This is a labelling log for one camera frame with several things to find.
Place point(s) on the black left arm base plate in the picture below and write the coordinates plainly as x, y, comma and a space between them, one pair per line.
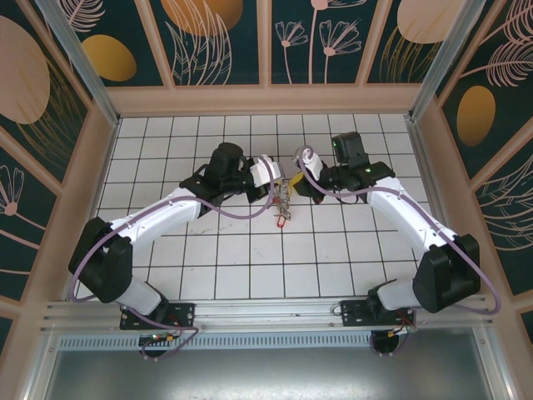
183, 312

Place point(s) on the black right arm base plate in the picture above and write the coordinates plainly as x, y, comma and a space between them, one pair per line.
352, 312

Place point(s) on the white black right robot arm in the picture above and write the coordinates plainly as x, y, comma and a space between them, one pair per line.
445, 279

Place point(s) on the red plastic key tag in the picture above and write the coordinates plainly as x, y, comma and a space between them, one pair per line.
280, 225

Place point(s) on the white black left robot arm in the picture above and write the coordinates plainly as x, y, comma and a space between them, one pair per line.
100, 271

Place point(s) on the aluminium frame post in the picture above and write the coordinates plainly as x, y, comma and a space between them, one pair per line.
445, 62
82, 62

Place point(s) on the aluminium mounting rail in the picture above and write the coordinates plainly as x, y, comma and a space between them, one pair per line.
266, 312

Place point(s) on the grey metal sheet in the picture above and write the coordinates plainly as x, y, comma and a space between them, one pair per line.
266, 375

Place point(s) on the aluminium side rail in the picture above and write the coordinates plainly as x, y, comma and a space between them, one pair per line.
420, 146

